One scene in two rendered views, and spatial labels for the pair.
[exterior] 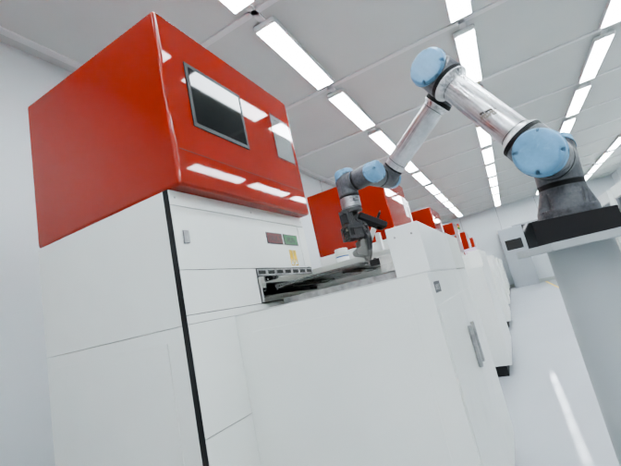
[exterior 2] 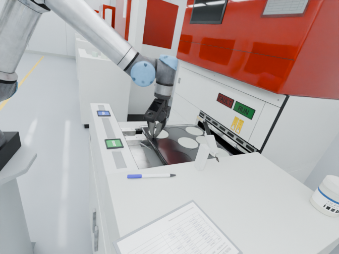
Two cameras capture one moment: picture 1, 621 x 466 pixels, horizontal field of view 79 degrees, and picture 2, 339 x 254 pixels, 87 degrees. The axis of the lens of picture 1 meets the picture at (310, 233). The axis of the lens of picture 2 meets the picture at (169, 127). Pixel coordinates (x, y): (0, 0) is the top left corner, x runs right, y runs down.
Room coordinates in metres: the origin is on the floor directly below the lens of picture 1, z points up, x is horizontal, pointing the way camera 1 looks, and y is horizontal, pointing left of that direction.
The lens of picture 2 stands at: (1.84, -0.76, 1.31)
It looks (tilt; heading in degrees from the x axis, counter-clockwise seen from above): 25 degrees down; 123
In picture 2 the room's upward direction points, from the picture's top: 12 degrees clockwise
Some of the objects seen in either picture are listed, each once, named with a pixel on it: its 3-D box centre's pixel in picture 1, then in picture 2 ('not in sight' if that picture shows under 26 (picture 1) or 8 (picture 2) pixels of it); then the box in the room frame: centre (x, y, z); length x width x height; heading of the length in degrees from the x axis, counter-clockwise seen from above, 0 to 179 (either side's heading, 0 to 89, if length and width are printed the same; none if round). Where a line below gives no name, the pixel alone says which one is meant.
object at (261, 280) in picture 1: (291, 286); (218, 138); (1.59, 0.12, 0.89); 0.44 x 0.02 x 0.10; 154
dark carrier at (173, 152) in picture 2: (337, 274); (187, 142); (1.51, -0.07, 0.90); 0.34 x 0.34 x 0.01; 64
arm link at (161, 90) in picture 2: (351, 203); (163, 88); (1.38, -0.17, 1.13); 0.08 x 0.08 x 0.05
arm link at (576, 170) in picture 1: (554, 160); not in sight; (1.05, -0.72, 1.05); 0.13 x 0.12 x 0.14; 138
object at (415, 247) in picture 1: (426, 251); (107, 142); (1.29, -0.37, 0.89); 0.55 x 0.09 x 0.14; 154
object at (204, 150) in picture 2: (374, 238); (208, 150); (1.68, -0.28, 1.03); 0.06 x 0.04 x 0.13; 64
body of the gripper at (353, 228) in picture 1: (354, 225); (161, 106); (1.38, -0.16, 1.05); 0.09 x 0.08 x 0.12; 110
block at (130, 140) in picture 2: not in sight; (130, 140); (1.34, -0.28, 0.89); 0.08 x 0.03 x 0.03; 64
